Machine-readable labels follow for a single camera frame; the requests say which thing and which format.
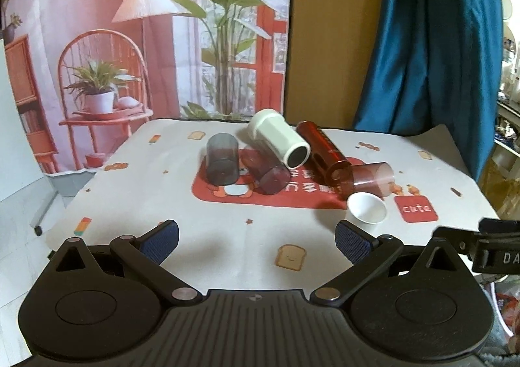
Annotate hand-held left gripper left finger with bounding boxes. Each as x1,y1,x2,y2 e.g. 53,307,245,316
49,220,202,307

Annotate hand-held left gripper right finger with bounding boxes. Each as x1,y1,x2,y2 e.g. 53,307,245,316
311,220,468,307

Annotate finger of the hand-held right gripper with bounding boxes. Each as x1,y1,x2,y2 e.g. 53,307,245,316
431,226,482,257

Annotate small white cup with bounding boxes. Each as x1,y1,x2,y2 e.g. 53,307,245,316
347,192,387,227

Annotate pink transparent cup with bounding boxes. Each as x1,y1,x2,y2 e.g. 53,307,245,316
341,162,396,201

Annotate dark red cylindrical cup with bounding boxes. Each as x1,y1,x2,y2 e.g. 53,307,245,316
296,120,353,186

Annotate grey transparent cup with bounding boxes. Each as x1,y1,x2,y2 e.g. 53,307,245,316
206,133,240,185

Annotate dark purple transparent cup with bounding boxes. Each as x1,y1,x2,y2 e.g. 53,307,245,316
242,148,292,196

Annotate white cylindrical cup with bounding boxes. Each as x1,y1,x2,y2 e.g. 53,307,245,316
248,109,311,169

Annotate plastic bag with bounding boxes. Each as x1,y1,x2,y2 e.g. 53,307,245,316
485,280,520,355

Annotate printed white table cloth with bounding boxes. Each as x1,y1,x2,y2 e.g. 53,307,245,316
45,119,500,313

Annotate cluttered shelf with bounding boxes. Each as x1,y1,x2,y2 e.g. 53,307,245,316
483,0,520,218

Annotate blue curtain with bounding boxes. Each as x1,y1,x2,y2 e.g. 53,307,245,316
351,0,505,183

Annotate printed pink wall backdrop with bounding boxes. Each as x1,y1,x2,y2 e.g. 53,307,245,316
0,0,294,178

